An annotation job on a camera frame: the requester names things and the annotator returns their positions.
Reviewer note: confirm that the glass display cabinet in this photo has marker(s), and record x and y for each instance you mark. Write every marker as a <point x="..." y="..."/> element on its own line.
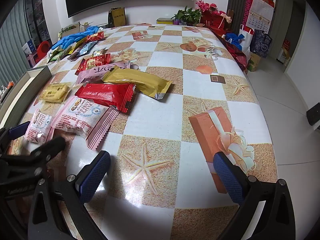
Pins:
<point x="37" y="17"/>

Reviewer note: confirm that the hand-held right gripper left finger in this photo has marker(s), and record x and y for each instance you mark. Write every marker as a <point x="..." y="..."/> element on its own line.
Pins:
<point x="93" y="177"/>

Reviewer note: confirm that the small cardboard carton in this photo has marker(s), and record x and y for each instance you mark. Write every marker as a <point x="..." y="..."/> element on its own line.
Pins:
<point x="253" y="62"/>

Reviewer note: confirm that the yellow black paper bag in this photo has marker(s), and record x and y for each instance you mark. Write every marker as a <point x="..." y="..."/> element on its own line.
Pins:
<point x="118" y="16"/>

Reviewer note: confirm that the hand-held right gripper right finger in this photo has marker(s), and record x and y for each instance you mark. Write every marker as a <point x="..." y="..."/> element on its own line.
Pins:
<point x="228" y="177"/>

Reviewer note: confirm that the open cardboard box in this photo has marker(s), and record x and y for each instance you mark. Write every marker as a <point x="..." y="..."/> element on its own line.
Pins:
<point x="72" y="28"/>

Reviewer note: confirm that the green snack packet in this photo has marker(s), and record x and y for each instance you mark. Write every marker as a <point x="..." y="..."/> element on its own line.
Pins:
<point x="57" y="55"/>

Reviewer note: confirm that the red gold patterned snack packet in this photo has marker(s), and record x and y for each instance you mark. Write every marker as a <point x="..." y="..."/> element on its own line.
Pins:
<point x="93" y="61"/>

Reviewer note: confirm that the pink artificial flowers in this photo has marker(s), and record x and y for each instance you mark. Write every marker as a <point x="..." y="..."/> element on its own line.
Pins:
<point x="208" y="6"/>

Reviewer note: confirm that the blue plastic bag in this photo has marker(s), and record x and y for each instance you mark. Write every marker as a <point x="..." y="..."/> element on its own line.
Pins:
<point x="232" y="38"/>

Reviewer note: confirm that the small colourful snack packet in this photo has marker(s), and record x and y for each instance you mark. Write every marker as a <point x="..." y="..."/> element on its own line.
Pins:
<point x="98" y="52"/>

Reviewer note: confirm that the yellow printed snack packet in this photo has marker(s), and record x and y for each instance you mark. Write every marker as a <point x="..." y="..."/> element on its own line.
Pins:
<point x="72" y="50"/>

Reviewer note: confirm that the dark red bag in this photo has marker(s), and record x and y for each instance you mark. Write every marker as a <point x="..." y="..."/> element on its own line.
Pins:
<point x="237" y="55"/>

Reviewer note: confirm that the blue patterned bag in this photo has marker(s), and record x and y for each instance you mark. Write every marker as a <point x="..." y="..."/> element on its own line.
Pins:
<point x="261" y="43"/>

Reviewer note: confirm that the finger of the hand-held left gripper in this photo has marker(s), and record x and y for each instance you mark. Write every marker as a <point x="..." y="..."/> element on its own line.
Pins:
<point x="51" y="146"/>
<point x="18" y="129"/>

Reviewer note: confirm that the green tin box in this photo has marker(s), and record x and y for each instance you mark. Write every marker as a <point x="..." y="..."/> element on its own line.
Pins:
<point x="165" y="21"/>

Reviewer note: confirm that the red printed snack bag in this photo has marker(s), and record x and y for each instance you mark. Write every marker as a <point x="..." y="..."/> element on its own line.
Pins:
<point x="96" y="37"/>

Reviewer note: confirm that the white paper bag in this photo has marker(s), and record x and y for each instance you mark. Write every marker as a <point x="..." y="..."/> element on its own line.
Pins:
<point x="246" y="40"/>

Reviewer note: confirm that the light blue snack packet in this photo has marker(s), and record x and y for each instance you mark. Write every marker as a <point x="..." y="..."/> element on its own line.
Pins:
<point x="87" y="47"/>

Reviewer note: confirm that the red plastic stool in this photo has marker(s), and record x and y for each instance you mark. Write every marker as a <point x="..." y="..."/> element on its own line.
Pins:
<point x="43" y="47"/>

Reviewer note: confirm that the long pink snack packet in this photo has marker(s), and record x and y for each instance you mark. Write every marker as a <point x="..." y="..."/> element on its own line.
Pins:
<point x="92" y="73"/>

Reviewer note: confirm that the pile of blue gloves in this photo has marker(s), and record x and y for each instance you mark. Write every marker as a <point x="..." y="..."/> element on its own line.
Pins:
<point x="72" y="38"/>

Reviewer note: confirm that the pink plastic stool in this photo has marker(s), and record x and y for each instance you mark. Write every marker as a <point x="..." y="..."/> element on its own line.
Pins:
<point x="32" y="58"/>

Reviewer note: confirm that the small pink white snack packet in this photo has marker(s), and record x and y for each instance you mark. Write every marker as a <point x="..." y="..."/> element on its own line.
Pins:
<point x="38" y="127"/>

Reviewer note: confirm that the plain red snack packet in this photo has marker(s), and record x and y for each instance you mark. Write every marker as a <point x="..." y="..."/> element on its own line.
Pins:
<point x="105" y="95"/>

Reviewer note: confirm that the wall calendar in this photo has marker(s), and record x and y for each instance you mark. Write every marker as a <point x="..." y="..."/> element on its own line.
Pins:
<point x="261" y="12"/>

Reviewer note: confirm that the green potted plant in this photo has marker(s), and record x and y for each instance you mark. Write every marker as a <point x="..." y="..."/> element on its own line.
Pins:
<point x="187" y="13"/>

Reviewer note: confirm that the large pink white snack packet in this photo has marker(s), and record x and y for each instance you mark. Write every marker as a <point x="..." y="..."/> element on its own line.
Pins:
<point x="82" y="120"/>

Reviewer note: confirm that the grey shallow box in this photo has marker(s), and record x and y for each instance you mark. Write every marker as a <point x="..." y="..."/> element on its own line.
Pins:
<point x="37" y="76"/>

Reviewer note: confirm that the grey curtain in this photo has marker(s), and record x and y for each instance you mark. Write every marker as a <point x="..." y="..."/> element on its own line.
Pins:
<point x="12" y="45"/>

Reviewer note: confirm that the red and white carton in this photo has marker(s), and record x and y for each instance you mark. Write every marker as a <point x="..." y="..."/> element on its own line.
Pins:
<point x="283" y="53"/>

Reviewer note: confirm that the red gift box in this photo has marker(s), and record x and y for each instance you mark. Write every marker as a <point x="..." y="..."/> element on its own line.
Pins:
<point x="212" y="20"/>

